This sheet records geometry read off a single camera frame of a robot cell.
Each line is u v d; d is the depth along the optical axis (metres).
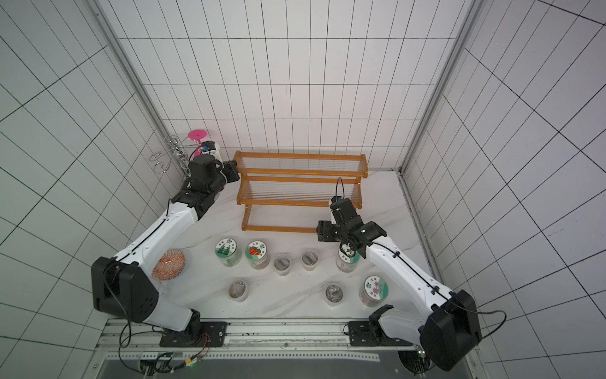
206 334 0.72
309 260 0.83
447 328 0.38
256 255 0.82
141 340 0.71
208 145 0.68
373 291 0.74
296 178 0.96
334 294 0.76
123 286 0.42
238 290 0.76
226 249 0.83
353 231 0.58
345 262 0.81
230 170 0.72
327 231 0.71
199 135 0.97
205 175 0.61
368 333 0.66
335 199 0.74
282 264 0.83
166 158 1.10
